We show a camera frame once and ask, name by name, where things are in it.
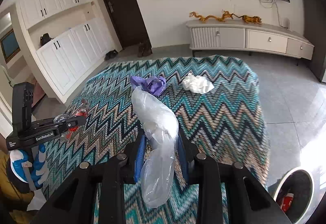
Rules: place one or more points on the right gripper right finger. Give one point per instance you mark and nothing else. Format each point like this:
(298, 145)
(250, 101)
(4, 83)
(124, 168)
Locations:
(247, 199)

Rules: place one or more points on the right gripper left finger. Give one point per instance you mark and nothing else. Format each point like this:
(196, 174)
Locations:
(74, 200)

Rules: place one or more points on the clear red snack wrapper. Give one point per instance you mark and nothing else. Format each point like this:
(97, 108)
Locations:
(73, 121)

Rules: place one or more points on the long clear plastic bag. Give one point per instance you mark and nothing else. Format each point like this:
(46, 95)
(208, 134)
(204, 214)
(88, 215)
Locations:
(160, 126)

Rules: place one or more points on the red white paper cup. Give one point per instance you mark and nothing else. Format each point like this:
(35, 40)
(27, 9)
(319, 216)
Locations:
(286, 202)

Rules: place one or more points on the round trash bin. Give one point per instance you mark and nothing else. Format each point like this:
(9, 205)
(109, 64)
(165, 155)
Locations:
(307, 187)

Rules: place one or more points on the blue white gloved left hand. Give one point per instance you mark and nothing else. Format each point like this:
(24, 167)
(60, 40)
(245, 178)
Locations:
(19, 163)

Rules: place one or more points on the black handbag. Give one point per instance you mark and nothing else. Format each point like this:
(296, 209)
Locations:
(44, 39)

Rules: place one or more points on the zigzag knitted rug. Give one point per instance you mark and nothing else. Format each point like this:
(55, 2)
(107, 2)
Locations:
(226, 123)

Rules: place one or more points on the black shoes pair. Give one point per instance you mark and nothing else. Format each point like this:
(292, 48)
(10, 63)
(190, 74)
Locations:
(110, 55)

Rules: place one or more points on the large purple crumpled bag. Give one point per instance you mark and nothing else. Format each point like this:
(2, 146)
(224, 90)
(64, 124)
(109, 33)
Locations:
(153, 85)

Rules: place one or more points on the white crumpled plastic bag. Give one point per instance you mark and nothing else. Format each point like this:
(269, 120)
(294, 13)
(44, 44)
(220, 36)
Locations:
(197, 84)

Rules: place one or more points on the brown boots pair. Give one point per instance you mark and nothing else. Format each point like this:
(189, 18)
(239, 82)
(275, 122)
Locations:
(144, 49)

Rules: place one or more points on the white TV console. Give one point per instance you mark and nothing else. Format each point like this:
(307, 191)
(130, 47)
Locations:
(241, 36)

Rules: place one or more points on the dark wooden door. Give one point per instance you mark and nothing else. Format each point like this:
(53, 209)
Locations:
(127, 22)

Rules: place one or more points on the golden tiger figurine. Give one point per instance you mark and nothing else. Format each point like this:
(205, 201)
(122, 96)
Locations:
(250, 19)

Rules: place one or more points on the golden dragon figurine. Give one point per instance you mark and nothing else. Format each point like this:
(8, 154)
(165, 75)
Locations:
(225, 16)

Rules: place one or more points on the dark grey tall cabinet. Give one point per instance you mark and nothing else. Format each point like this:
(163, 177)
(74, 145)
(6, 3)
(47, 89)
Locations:
(314, 31)

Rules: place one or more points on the white wall cabinet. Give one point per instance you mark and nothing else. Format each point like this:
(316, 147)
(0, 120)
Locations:
(82, 35)

